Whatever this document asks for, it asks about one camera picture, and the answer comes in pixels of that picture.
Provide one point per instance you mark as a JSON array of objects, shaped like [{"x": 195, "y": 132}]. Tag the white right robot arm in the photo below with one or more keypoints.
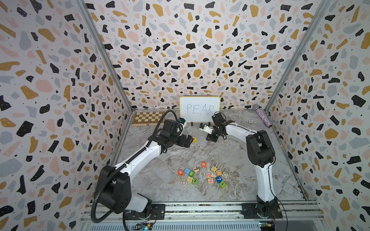
[{"x": 260, "y": 152}]

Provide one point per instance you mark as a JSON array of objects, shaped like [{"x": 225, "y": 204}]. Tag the wooden O block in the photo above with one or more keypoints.
[{"x": 184, "y": 183}]

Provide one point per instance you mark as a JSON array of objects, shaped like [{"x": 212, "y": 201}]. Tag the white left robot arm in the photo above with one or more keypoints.
[{"x": 113, "y": 193}]

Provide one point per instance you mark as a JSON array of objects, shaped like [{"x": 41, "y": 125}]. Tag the red B block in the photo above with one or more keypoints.
[{"x": 180, "y": 172}]

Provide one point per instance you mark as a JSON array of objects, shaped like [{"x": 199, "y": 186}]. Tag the pink glitter bottle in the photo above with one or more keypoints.
[{"x": 262, "y": 115}]

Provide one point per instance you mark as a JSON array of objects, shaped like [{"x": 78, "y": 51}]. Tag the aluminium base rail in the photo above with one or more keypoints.
[{"x": 214, "y": 216}]

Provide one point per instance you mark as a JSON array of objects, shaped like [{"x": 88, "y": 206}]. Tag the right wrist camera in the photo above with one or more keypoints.
[{"x": 204, "y": 127}]

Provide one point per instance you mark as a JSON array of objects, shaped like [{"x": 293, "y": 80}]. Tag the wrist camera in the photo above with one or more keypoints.
[
  {"x": 204, "y": 127},
  {"x": 183, "y": 122}
]

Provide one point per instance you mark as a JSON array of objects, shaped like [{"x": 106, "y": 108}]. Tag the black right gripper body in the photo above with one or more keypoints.
[{"x": 212, "y": 137}]

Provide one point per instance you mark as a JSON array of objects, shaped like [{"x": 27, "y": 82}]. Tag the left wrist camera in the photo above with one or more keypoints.
[{"x": 183, "y": 122}]

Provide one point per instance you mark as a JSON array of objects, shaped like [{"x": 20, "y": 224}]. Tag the yellow framed whiteboard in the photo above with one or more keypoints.
[{"x": 199, "y": 109}]

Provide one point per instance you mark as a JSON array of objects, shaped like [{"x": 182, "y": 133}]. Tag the blue 7 block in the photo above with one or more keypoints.
[{"x": 219, "y": 179}]

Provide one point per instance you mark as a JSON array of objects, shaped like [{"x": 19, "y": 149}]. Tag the green I block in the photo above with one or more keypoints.
[{"x": 222, "y": 184}]

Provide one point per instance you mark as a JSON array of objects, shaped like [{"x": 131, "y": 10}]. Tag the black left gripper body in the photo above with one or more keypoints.
[{"x": 179, "y": 140}]

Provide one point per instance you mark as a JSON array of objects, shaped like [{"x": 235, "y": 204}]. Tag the wooden chessboard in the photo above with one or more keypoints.
[{"x": 147, "y": 118}]

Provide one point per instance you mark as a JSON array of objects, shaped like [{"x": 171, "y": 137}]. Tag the light blue block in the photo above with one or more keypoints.
[{"x": 187, "y": 171}]

